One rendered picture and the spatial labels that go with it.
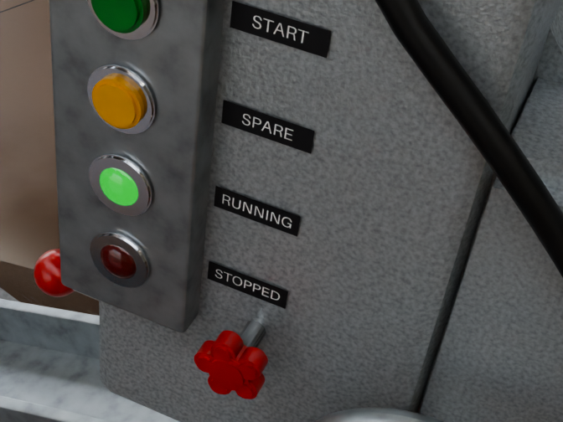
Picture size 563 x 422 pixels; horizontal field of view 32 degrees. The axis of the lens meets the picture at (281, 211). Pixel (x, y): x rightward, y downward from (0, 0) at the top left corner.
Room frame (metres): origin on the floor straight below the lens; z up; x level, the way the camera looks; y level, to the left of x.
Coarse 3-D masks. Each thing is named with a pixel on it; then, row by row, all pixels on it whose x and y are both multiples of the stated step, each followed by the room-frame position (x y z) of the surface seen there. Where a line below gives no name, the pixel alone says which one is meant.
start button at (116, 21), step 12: (96, 0) 0.37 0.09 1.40; (108, 0) 0.37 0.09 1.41; (120, 0) 0.37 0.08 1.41; (132, 0) 0.37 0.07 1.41; (144, 0) 0.37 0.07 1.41; (96, 12) 0.37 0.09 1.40; (108, 12) 0.37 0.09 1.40; (120, 12) 0.37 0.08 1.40; (132, 12) 0.37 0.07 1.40; (144, 12) 0.37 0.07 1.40; (108, 24) 0.37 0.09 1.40; (120, 24) 0.37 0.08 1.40; (132, 24) 0.37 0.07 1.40
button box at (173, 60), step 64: (64, 0) 0.38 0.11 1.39; (192, 0) 0.37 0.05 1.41; (64, 64) 0.39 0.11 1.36; (128, 64) 0.37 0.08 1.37; (192, 64) 0.36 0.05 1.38; (64, 128) 0.39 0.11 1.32; (192, 128) 0.36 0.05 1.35; (64, 192) 0.39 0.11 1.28; (192, 192) 0.36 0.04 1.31; (64, 256) 0.39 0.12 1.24; (192, 256) 0.37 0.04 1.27; (192, 320) 0.37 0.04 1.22
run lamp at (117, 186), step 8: (112, 168) 0.37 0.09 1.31; (104, 176) 0.37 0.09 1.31; (112, 176) 0.37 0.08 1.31; (120, 176) 0.37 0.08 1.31; (128, 176) 0.37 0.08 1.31; (104, 184) 0.37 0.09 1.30; (112, 184) 0.37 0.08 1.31; (120, 184) 0.37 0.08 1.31; (128, 184) 0.37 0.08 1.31; (104, 192) 0.37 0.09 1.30; (112, 192) 0.37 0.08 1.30; (120, 192) 0.37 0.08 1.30; (128, 192) 0.37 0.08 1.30; (136, 192) 0.37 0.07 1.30; (112, 200) 0.37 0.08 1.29; (120, 200) 0.37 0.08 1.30; (128, 200) 0.37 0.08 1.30; (136, 200) 0.37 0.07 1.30
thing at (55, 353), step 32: (0, 320) 0.61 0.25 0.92; (32, 320) 0.60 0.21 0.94; (64, 320) 0.59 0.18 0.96; (96, 320) 0.59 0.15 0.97; (0, 352) 0.60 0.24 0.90; (32, 352) 0.60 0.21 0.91; (64, 352) 0.59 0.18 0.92; (96, 352) 0.58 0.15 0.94; (0, 384) 0.55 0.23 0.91; (32, 384) 0.55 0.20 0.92; (64, 384) 0.55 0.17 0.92; (96, 384) 0.55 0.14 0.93; (0, 416) 0.48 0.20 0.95; (32, 416) 0.47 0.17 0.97; (64, 416) 0.47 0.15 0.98; (96, 416) 0.51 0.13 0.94; (128, 416) 0.51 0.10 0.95; (160, 416) 0.51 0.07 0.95
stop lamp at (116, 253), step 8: (104, 248) 0.37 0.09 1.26; (112, 248) 0.37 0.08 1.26; (120, 248) 0.37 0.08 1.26; (104, 256) 0.37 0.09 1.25; (112, 256) 0.37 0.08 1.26; (120, 256) 0.37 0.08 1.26; (128, 256) 0.37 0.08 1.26; (104, 264) 0.37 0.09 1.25; (112, 264) 0.37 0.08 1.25; (120, 264) 0.37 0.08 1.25; (128, 264) 0.37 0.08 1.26; (112, 272) 0.37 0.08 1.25; (120, 272) 0.37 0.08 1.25; (128, 272) 0.37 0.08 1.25
